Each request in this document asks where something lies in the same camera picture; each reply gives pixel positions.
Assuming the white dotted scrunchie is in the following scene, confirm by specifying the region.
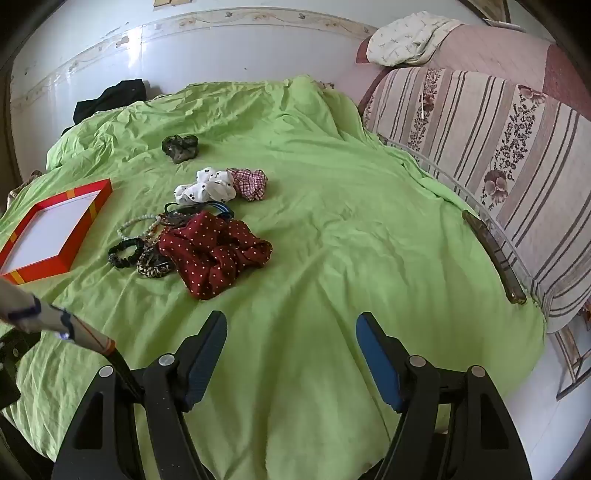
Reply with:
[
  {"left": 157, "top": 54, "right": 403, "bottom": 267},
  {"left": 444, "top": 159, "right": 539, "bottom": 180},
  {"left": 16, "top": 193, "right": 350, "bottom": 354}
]
[{"left": 174, "top": 167, "right": 237, "bottom": 206}]

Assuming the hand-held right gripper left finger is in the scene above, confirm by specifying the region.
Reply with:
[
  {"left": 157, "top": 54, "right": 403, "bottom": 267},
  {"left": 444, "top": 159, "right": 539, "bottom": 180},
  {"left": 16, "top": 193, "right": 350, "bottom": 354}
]
[{"left": 52, "top": 310, "right": 229, "bottom": 480}]

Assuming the red gift box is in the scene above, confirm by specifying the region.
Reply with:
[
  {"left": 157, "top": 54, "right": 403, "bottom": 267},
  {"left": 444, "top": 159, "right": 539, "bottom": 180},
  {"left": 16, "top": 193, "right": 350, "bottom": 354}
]
[{"left": 0, "top": 178, "right": 114, "bottom": 284}]

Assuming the blue striped strap watch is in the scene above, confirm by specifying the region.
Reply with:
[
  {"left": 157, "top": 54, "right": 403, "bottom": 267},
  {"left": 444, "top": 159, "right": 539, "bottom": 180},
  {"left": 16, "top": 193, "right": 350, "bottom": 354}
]
[{"left": 165, "top": 200, "right": 236, "bottom": 223}]

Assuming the red plaid scrunchie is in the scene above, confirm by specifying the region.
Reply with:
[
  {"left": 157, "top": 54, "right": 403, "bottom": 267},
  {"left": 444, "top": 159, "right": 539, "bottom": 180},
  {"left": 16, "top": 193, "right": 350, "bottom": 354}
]
[{"left": 227, "top": 168, "right": 269, "bottom": 202}]

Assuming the dark red polka-dot scrunchie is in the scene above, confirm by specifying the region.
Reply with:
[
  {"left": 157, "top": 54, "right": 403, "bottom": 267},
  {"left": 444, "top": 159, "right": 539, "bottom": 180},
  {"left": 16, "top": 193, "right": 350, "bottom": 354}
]
[{"left": 158, "top": 212, "right": 274, "bottom": 302}]

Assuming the black garment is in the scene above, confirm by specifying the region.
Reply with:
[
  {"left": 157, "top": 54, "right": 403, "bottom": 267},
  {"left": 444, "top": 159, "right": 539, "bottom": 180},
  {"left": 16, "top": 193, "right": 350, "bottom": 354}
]
[{"left": 61, "top": 79, "right": 147, "bottom": 136}]

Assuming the pearl bracelet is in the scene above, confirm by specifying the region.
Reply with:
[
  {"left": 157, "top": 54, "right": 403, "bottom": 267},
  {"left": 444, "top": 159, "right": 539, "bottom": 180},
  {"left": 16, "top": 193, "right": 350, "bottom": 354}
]
[{"left": 117, "top": 214, "right": 163, "bottom": 241}]

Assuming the tan woven basket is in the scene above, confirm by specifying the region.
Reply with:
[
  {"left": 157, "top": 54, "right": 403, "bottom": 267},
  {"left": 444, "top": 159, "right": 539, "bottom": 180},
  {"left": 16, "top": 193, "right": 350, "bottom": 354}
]
[{"left": 6, "top": 170, "right": 43, "bottom": 209}]

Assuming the metal frame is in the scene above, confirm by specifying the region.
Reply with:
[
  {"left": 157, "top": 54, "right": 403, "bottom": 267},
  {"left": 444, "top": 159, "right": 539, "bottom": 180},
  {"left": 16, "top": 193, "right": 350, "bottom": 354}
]
[{"left": 553, "top": 318, "right": 591, "bottom": 401}]

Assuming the green bed sheet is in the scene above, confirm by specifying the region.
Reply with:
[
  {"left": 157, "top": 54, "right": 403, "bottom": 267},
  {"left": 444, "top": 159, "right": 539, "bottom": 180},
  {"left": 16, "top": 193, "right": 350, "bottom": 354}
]
[{"left": 0, "top": 76, "right": 548, "bottom": 480}]

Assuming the dark green scrunchie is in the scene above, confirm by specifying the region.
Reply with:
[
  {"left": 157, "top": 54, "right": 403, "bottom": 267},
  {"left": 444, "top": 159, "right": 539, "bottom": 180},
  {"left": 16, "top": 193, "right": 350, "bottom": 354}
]
[{"left": 161, "top": 134, "right": 199, "bottom": 164}]

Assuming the white floral cloth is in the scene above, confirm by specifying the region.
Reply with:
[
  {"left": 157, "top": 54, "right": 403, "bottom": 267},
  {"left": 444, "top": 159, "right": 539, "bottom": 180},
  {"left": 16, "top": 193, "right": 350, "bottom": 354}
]
[{"left": 366, "top": 11, "right": 465, "bottom": 66}]

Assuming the leopard print scrunchie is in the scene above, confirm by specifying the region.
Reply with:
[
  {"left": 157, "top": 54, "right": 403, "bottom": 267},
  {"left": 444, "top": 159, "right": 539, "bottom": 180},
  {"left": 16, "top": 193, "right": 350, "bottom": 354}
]
[{"left": 136, "top": 247, "right": 177, "bottom": 280}]

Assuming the black scrunchie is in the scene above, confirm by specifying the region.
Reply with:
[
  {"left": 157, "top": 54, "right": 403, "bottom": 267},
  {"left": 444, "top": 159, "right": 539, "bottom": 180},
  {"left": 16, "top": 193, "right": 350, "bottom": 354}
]
[{"left": 108, "top": 237, "right": 147, "bottom": 269}]

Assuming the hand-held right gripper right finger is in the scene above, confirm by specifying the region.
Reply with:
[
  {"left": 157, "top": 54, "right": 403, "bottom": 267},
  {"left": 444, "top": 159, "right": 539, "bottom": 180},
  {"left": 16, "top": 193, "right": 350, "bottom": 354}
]
[{"left": 355, "top": 311, "right": 533, "bottom": 480}]

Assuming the brown flat strip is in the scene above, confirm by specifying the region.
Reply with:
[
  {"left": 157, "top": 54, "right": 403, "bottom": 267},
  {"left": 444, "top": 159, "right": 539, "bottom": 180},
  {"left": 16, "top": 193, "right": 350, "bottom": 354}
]
[{"left": 462, "top": 210, "right": 527, "bottom": 305}]

